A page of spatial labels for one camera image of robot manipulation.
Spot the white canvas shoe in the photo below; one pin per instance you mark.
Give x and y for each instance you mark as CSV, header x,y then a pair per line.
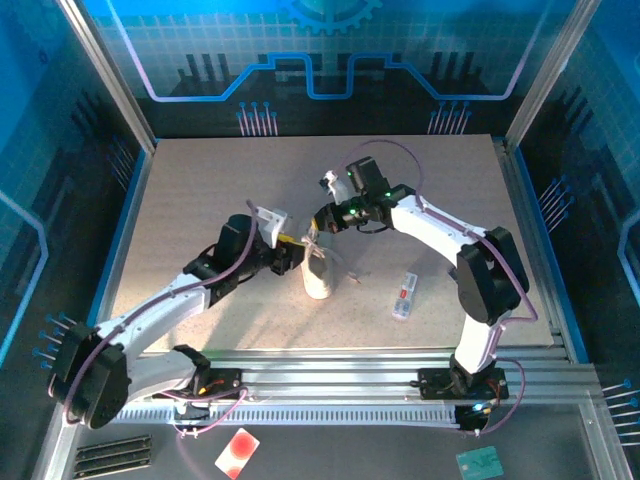
x,y
317,280

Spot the white shoelace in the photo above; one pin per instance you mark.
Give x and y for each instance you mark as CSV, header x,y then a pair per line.
x,y
325,255

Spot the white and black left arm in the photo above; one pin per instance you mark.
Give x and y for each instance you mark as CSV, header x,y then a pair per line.
x,y
150,310

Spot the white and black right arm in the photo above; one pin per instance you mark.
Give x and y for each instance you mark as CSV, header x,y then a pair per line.
x,y
435,225

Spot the clear plastic box with label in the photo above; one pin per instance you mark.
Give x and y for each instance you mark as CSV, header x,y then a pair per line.
x,y
405,295

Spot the red and white card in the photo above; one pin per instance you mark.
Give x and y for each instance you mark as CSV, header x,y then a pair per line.
x,y
240,450

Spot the black controller board with lights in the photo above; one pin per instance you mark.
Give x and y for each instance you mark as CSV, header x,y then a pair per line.
x,y
475,415

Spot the black slotted grille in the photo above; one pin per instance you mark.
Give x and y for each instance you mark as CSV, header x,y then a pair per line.
x,y
112,456

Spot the green card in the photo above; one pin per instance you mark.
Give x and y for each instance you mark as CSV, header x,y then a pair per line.
x,y
480,462

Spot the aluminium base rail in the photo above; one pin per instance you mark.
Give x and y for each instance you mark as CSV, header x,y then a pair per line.
x,y
325,375

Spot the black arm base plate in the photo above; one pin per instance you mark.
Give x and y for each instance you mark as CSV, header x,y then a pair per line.
x,y
435,385
225,382

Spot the aluminium side rail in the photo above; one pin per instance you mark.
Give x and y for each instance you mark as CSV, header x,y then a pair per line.
x,y
525,200

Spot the aluminium frame post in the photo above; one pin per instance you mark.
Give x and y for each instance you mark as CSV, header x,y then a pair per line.
x,y
550,75
107,75

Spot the aluminium frame beam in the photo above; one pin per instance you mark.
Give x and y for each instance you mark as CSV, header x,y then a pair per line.
x,y
50,460
607,445

